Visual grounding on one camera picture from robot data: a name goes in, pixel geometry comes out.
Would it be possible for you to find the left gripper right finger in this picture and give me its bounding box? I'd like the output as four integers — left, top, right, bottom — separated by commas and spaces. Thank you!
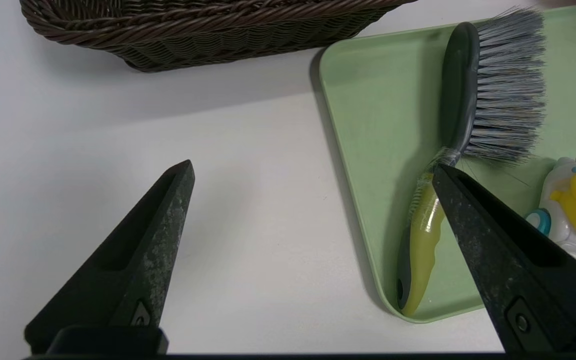
432, 165, 576, 354

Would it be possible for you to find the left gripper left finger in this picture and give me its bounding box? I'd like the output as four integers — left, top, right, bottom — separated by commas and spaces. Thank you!
24, 160, 196, 352

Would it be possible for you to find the grey brush with green handle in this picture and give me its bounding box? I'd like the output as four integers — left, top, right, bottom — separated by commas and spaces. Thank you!
395, 7, 548, 317

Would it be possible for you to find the dark brown wicker basket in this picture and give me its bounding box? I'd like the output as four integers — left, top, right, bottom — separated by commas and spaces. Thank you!
19, 0, 419, 73

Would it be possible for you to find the light green plastic tray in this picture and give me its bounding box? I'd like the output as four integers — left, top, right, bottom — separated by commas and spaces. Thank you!
318, 2, 576, 324

